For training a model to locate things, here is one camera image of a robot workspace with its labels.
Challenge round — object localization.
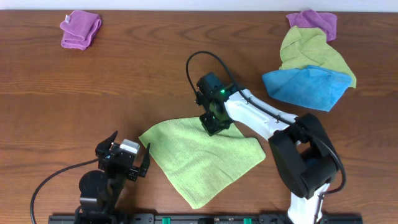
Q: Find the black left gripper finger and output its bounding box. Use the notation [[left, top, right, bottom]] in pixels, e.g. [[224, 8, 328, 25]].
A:
[[95, 131, 118, 157], [139, 143, 150, 177]]

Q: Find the bright green cloth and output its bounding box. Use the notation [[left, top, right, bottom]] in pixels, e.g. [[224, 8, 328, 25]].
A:
[[139, 117, 266, 209]]

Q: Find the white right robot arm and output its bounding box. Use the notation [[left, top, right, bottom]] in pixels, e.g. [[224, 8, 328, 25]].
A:
[[192, 73, 344, 223]]

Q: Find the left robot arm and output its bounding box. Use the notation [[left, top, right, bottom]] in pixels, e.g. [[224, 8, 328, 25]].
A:
[[73, 132, 150, 224]]

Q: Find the olive green crumpled cloth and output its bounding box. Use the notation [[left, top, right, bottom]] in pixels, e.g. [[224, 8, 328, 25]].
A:
[[279, 26, 356, 88]]

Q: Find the blue cloth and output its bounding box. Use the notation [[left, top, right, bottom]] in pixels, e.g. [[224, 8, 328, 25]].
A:
[[262, 65, 352, 112]]

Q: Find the folded purple cloth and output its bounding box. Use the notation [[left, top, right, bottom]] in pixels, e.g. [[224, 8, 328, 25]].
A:
[[60, 10, 102, 50]]

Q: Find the crumpled purple cloth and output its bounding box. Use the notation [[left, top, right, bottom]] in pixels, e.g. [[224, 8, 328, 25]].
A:
[[286, 9, 338, 42]]

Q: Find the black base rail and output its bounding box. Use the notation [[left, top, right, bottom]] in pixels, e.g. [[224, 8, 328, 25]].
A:
[[48, 212, 364, 224]]

